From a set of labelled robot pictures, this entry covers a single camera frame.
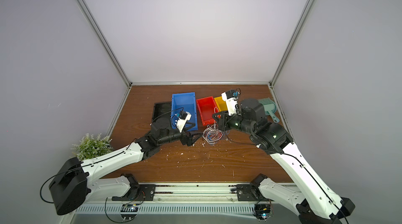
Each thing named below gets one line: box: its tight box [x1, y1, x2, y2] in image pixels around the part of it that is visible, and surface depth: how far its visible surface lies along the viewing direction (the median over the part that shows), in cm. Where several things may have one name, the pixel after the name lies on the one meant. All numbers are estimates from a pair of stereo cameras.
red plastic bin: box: [195, 96, 220, 127], surface depth 102 cm
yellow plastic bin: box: [214, 96, 229, 112], surface depth 102 cm
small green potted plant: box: [70, 132, 114, 161], surface depth 73 cm
